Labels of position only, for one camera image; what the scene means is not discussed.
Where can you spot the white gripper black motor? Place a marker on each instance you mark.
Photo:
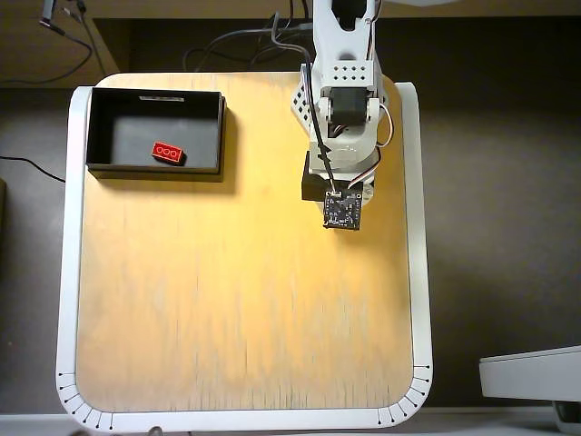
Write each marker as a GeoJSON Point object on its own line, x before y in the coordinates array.
{"type": "Point", "coordinates": [312, 187]}

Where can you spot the red lego block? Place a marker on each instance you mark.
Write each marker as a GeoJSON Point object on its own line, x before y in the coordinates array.
{"type": "Point", "coordinates": [167, 152]}

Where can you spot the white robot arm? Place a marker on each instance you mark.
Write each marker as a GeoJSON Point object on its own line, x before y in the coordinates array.
{"type": "Point", "coordinates": [327, 45]}

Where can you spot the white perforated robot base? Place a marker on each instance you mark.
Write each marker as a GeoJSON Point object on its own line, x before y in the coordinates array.
{"type": "Point", "coordinates": [300, 102]}

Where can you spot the black rectangular bin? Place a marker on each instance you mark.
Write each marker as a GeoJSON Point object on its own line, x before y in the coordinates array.
{"type": "Point", "coordinates": [136, 131]}

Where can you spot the white flat device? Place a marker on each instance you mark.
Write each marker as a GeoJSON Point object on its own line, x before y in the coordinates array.
{"type": "Point", "coordinates": [531, 377]}

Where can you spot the white table rim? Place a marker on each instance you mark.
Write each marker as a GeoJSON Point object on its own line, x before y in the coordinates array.
{"type": "Point", "coordinates": [71, 272]}

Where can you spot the black wrist camera circuit board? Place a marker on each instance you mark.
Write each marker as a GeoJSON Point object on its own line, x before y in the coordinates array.
{"type": "Point", "coordinates": [342, 211]}

